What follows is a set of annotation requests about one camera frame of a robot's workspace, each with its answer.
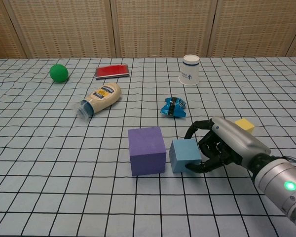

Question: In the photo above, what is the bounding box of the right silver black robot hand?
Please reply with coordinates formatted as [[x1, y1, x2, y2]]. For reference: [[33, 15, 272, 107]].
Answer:
[[184, 117, 272, 173]]

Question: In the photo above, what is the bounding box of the small yellow foam cube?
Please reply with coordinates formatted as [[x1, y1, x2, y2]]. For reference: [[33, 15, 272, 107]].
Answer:
[[234, 118, 255, 135]]

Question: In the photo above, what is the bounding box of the medium light blue foam cube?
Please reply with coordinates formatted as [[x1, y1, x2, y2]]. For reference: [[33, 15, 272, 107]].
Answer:
[[169, 138, 202, 173]]

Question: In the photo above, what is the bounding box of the large purple foam cube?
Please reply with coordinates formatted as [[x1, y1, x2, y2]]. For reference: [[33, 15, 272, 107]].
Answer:
[[127, 126, 167, 176]]

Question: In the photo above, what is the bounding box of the crumpled blue snack wrapper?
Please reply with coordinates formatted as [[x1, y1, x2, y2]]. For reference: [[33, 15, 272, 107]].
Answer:
[[159, 96, 187, 119]]

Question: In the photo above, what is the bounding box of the upturned white paper cup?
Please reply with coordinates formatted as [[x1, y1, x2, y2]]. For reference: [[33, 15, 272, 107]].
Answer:
[[178, 54, 200, 86]]

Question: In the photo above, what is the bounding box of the woven bamboo folding screen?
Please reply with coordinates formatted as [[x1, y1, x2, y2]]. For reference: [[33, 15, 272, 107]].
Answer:
[[0, 0, 296, 59]]

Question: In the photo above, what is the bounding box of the mayonnaise squeeze bottle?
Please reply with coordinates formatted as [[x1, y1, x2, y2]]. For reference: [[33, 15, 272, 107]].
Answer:
[[75, 82, 122, 121]]

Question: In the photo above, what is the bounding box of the flat red tin box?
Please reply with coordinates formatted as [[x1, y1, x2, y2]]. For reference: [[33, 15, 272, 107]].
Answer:
[[95, 64, 130, 80]]

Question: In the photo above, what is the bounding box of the light blue checkered tablecloth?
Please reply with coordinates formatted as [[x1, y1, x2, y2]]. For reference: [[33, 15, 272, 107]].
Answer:
[[0, 57, 296, 237]]

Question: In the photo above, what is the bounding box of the green ball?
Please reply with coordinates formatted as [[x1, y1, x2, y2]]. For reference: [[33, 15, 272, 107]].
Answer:
[[49, 64, 69, 83]]

